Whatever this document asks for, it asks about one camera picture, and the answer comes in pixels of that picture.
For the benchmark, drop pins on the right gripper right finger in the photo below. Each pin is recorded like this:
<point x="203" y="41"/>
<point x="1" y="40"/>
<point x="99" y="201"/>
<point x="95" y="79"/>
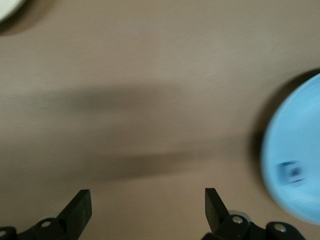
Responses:
<point x="220" y="217"/>

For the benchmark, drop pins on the beige plate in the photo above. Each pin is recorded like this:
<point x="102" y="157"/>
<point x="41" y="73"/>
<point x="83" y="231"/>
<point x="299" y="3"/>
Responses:
<point x="7" y="7"/>

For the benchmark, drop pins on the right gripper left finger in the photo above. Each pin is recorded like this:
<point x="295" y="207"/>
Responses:
<point x="67" y="222"/>

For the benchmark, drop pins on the blue foam lowercase a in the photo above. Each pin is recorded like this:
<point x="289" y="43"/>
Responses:
<point x="281" y="172"/>

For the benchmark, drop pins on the blue plate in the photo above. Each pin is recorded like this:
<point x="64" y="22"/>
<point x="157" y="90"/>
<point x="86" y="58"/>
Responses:
<point x="300" y="125"/>

